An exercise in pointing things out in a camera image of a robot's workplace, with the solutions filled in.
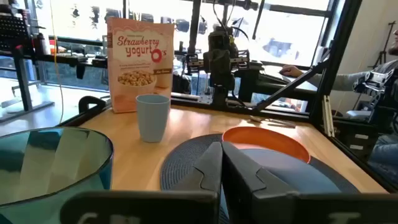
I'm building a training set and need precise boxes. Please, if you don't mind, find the teal faceted glass cup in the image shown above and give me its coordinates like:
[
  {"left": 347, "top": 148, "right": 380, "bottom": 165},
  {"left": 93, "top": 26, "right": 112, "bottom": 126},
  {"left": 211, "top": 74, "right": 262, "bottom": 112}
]
[{"left": 0, "top": 126, "right": 114, "bottom": 224}]

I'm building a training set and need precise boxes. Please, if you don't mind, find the light blue plastic cup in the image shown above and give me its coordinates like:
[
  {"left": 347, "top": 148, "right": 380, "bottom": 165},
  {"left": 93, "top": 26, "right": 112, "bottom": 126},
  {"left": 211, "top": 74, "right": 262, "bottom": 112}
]
[{"left": 136, "top": 94, "right": 171, "bottom": 143}]

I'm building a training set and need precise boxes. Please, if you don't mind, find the black workbench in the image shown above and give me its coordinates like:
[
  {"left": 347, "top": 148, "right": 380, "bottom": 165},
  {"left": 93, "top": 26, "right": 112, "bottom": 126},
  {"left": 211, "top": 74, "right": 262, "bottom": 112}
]
[{"left": 0, "top": 15, "right": 106, "bottom": 122}]

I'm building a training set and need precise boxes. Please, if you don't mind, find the person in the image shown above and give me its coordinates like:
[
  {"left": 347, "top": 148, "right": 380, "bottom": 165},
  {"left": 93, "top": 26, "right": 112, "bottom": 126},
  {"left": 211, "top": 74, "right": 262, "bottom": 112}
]
[{"left": 279, "top": 27, "right": 398, "bottom": 187}]

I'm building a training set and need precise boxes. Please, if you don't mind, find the yellow cable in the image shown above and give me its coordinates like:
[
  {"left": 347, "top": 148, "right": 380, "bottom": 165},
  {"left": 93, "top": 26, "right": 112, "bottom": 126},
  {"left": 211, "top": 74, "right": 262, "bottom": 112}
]
[{"left": 49, "top": 0, "right": 65, "bottom": 125}]

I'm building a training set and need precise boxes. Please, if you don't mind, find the strawberry yogurt cereal box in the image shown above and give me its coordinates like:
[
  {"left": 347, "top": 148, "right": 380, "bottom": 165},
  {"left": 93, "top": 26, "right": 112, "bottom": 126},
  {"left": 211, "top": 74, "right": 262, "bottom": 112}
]
[{"left": 106, "top": 17, "right": 175, "bottom": 114}]

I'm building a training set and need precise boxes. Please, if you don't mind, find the person's hand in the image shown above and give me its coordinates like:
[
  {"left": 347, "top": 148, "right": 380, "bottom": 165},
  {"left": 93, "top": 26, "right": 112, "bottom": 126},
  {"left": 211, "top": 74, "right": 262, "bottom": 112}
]
[{"left": 279, "top": 64, "right": 304, "bottom": 78}]

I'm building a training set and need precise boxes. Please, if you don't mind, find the round dark woven placemat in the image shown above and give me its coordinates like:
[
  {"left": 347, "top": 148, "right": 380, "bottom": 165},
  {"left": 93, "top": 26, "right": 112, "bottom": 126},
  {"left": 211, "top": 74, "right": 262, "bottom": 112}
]
[{"left": 160, "top": 133, "right": 361, "bottom": 224}]

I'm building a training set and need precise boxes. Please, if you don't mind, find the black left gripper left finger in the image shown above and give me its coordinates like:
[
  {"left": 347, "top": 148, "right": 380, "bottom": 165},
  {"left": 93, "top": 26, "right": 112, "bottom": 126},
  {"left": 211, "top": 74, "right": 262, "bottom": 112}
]
[{"left": 60, "top": 141, "right": 223, "bottom": 224}]

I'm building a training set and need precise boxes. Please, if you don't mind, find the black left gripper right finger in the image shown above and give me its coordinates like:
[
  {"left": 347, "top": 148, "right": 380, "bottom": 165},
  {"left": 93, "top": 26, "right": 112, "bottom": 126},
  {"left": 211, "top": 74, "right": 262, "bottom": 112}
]
[{"left": 221, "top": 141, "right": 398, "bottom": 224}]

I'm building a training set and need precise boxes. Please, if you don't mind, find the black tripod stand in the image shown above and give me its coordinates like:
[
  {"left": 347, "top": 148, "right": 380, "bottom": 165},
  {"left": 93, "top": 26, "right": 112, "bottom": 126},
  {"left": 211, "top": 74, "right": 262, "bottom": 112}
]
[{"left": 369, "top": 21, "right": 396, "bottom": 69}]

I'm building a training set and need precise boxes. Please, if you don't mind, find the orange plate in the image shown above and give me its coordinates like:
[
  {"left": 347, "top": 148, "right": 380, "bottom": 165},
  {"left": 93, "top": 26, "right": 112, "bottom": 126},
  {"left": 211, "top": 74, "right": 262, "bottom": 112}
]
[{"left": 221, "top": 126, "right": 312, "bottom": 164}]

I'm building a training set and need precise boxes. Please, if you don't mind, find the dark equipment cart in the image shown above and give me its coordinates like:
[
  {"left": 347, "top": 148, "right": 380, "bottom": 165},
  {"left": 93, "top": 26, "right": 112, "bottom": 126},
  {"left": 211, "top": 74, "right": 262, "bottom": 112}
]
[{"left": 332, "top": 70, "right": 398, "bottom": 158}]

